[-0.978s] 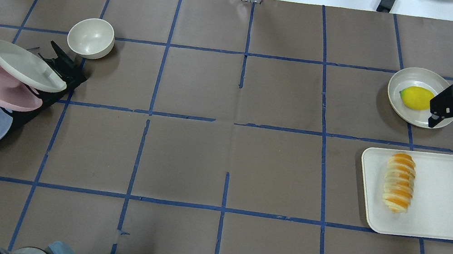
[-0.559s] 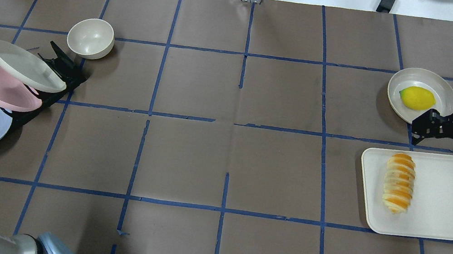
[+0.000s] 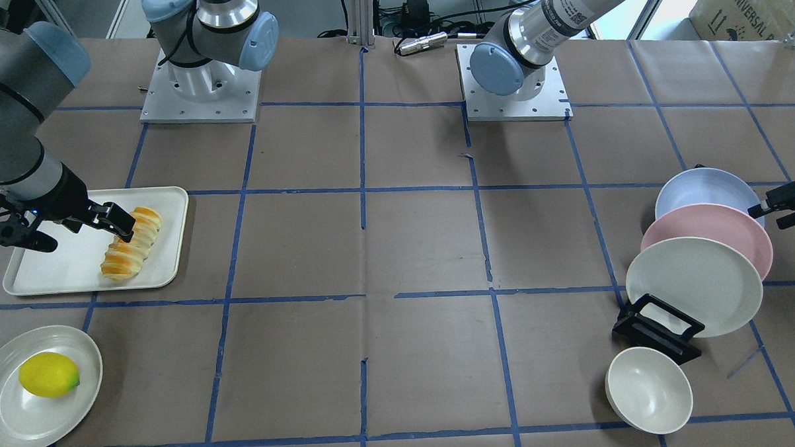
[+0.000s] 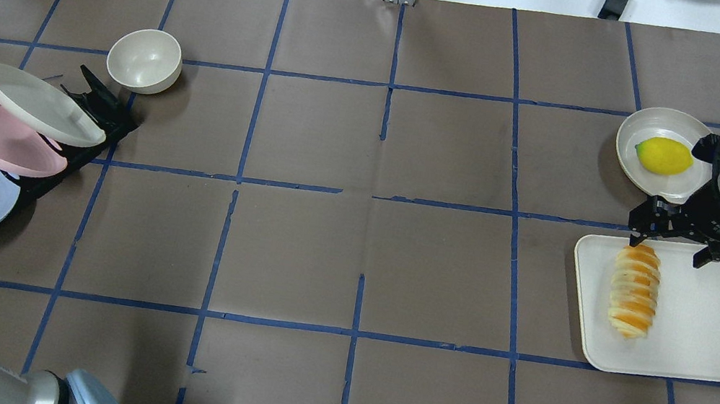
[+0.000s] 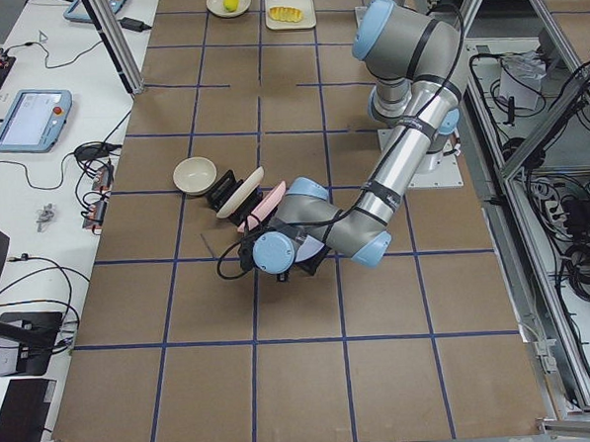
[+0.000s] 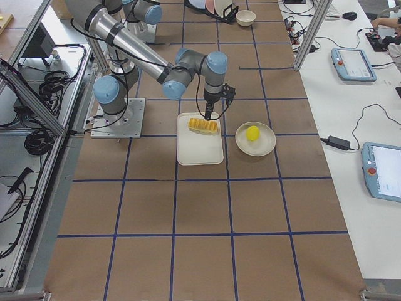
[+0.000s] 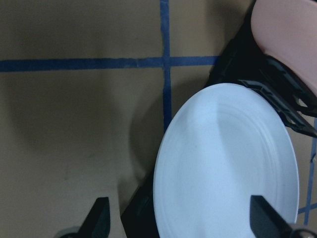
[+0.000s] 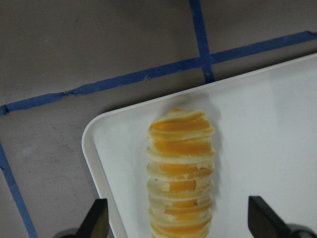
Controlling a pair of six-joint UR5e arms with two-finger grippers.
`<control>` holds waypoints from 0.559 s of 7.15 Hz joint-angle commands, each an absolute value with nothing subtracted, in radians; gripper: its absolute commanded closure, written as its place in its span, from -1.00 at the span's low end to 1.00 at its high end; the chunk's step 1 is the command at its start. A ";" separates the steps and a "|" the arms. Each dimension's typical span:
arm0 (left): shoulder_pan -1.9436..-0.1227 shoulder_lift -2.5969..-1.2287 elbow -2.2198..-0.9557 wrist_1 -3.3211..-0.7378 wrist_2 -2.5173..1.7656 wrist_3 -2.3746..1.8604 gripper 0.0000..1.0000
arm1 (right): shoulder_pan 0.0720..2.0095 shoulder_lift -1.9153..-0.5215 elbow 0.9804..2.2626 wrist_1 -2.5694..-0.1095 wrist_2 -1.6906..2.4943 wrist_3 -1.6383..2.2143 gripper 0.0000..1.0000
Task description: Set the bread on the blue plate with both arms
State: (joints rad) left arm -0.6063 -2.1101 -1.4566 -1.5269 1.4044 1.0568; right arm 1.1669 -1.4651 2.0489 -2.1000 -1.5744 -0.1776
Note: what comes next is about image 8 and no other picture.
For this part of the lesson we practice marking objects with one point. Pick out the striped orange bread roll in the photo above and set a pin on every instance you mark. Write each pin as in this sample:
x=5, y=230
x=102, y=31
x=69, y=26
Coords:
x=180, y=167

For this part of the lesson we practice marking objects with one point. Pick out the white rectangular tray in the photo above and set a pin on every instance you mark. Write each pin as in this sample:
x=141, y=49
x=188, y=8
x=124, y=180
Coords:
x=265, y=140

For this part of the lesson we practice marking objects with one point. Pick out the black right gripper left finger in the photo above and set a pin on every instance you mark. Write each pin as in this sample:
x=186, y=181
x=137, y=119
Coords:
x=96, y=223

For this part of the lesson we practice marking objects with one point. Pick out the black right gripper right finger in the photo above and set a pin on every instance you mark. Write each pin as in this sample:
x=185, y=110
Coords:
x=263, y=222

